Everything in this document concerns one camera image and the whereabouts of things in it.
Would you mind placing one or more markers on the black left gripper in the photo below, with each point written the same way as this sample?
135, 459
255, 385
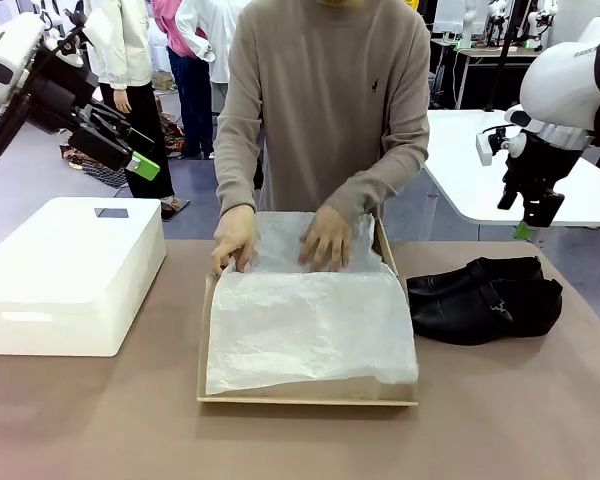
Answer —
60, 90

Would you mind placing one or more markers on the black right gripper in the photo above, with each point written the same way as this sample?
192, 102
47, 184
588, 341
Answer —
540, 165

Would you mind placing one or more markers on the black leather buckle shoe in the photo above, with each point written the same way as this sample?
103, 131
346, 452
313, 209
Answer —
480, 320
460, 282

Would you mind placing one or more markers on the white tissue paper sheet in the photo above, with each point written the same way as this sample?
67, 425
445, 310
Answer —
305, 330

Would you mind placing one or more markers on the brown cardboard shoe box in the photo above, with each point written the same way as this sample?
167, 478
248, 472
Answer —
305, 398

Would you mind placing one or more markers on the person's left forearm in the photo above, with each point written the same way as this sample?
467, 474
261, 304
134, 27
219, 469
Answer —
375, 185

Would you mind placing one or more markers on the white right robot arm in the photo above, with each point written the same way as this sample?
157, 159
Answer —
560, 85

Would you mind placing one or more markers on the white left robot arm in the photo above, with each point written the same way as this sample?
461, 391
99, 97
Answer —
5, 50

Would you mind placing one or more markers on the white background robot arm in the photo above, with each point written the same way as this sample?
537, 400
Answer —
540, 20
497, 20
466, 25

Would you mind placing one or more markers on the small background cardboard box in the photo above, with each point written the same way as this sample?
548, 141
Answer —
163, 80

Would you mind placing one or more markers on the white plastic storage box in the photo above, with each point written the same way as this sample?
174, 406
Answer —
65, 270

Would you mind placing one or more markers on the person's right hand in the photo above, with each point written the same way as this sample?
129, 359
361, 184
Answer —
237, 235

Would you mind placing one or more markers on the person's left hand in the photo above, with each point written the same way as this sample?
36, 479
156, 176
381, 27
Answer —
327, 240

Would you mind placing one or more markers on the pile of patterned clothes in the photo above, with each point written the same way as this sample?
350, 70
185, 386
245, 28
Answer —
100, 172

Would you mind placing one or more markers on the white background table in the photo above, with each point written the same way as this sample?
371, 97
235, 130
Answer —
480, 190

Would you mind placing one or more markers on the dark rectangular label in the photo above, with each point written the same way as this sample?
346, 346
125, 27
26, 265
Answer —
111, 213

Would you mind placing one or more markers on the mannequin pink top navy trousers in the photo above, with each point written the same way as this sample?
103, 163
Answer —
192, 100

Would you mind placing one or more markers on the mannequin white jacket black trousers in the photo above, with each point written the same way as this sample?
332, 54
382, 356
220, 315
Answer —
125, 50

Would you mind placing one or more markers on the black vertical pole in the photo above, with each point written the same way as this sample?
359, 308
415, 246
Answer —
500, 75

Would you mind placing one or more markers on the mannequin white shirt grey shorts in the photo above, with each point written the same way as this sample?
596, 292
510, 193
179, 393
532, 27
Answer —
220, 30

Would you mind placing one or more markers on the background workbench table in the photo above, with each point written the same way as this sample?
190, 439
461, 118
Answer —
485, 52

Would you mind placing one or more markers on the white background board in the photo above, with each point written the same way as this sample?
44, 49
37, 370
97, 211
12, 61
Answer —
447, 15

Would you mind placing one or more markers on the person in beige sweater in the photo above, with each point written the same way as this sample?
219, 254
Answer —
320, 100

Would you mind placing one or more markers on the yellow background object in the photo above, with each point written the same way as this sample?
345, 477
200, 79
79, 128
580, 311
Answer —
411, 3

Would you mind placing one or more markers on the mannequin floor base plate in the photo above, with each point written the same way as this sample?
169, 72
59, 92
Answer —
176, 210

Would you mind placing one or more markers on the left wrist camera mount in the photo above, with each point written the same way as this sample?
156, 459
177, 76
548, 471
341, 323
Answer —
72, 47

